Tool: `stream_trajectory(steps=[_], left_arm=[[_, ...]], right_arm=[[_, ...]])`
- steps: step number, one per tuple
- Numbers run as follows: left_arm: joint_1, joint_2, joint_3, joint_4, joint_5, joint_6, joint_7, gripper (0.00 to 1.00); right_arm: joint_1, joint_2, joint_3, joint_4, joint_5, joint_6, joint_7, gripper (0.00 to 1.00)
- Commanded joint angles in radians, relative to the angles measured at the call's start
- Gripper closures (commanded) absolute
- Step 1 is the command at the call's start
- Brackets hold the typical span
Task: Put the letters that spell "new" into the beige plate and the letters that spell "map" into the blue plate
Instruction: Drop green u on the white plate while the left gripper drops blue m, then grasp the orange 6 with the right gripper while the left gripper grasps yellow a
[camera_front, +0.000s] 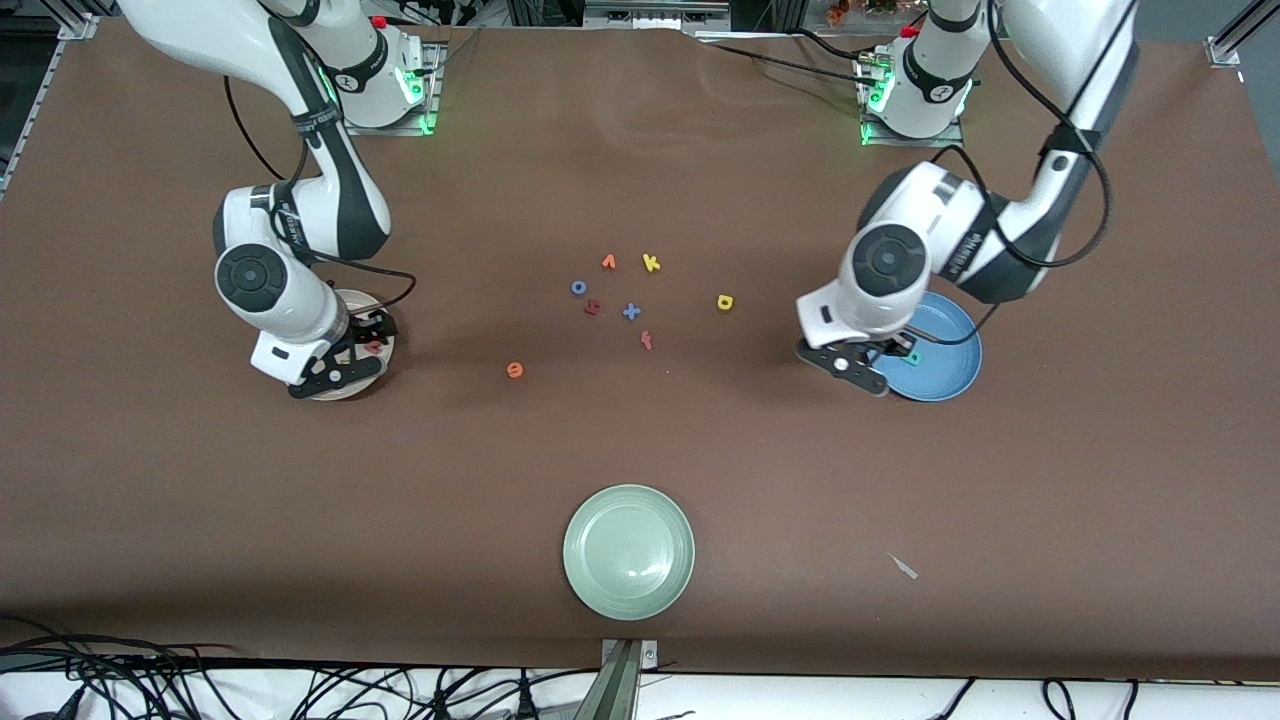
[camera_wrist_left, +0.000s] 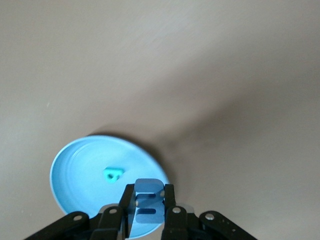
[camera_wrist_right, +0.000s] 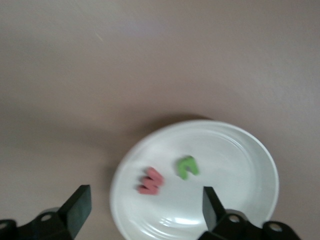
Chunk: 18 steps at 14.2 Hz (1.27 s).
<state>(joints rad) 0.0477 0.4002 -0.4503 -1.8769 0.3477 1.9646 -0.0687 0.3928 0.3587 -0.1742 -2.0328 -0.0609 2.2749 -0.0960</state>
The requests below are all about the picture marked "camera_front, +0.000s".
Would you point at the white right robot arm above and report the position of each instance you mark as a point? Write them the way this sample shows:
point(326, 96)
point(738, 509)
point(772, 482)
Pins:
point(250, 280)

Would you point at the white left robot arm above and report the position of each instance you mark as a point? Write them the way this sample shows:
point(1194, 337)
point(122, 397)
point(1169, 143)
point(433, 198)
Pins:
point(885, 262)

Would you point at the beige brown plate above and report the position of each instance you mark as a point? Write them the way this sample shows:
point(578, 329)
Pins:
point(362, 300)

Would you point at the blue plate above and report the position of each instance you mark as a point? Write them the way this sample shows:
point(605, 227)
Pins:
point(945, 372)

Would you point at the small white paper scrap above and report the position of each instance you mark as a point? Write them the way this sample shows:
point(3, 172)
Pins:
point(904, 567)

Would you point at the pale green plate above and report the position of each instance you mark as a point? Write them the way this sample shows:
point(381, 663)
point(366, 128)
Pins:
point(628, 552)

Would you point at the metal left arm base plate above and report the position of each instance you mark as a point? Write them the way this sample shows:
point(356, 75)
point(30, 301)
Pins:
point(950, 140)

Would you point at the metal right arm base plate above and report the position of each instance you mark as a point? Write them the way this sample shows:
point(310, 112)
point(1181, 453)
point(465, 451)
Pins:
point(436, 95)

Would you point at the aluminium frame rail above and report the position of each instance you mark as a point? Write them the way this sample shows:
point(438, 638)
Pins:
point(655, 15)

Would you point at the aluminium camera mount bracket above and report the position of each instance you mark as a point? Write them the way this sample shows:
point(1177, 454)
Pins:
point(628, 680)

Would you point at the aluminium table corner bracket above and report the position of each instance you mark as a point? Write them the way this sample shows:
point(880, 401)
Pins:
point(1224, 50)
point(78, 26)

